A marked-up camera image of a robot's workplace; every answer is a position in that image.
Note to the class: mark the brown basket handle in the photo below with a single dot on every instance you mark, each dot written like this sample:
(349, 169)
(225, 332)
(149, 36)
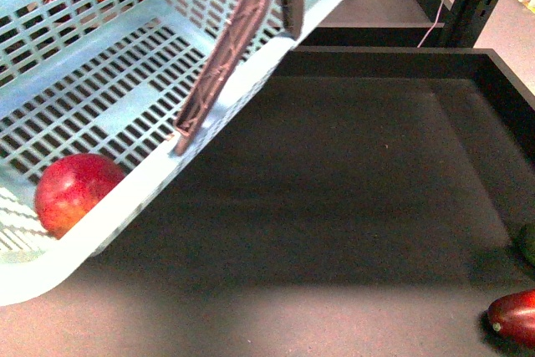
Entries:
(237, 34)

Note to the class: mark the light blue plastic basket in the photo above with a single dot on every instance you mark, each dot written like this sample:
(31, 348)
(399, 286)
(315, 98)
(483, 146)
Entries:
(78, 76)

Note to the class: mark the dark green avocado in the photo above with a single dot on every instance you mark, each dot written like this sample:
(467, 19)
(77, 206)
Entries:
(525, 242)

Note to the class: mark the dark red mango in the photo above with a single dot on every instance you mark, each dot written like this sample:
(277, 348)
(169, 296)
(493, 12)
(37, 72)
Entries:
(512, 317)

